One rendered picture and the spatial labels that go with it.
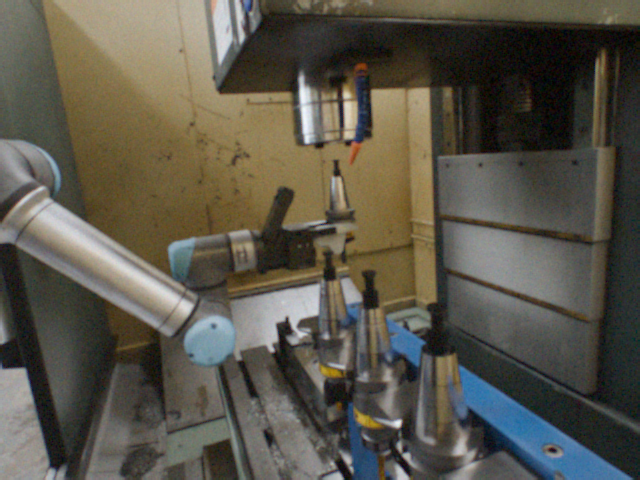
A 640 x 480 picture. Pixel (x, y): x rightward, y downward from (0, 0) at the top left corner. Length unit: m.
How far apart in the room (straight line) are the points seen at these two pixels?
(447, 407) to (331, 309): 0.22
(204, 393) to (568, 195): 1.26
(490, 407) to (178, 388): 1.32
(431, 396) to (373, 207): 1.72
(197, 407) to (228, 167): 0.95
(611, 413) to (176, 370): 1.31
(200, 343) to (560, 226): 0.74
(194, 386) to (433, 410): 1.32
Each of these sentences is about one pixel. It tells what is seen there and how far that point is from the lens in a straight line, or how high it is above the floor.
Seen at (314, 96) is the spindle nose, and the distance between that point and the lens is 0.77.
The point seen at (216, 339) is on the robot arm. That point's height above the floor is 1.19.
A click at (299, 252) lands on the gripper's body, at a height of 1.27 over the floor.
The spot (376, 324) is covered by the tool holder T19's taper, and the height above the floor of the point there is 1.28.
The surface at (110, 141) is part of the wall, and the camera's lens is 1.79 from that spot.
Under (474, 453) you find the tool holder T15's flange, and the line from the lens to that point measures 0.35.
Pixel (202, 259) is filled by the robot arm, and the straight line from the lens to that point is 0.75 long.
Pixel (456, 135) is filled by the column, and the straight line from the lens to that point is 1.22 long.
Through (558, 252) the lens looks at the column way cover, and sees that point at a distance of 1.00.
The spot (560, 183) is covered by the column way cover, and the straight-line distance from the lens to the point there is 0.97.
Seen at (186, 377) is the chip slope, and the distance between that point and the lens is 1.62.
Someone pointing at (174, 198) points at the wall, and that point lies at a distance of 1.78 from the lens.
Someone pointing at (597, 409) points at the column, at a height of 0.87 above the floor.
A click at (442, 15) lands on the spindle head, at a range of 0.58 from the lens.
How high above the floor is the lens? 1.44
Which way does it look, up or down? 11 degrees down
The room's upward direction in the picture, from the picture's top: 5 degrees counter-clockwise
